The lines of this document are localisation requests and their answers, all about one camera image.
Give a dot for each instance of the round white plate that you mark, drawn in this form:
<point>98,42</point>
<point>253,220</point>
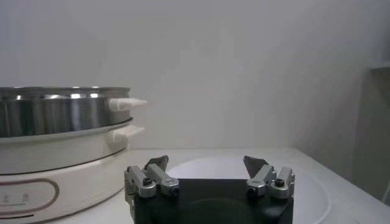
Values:
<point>213,167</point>

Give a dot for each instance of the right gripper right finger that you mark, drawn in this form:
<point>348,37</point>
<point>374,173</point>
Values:
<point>265,176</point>

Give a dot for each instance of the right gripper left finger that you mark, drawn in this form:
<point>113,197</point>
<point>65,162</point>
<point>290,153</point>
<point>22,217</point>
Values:
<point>158,176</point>

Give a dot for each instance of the perforated steel steamer basket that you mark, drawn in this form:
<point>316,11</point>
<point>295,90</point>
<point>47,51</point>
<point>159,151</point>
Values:
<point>61,112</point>

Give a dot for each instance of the cream electric cooker pot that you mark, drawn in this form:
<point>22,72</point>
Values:
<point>76,158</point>

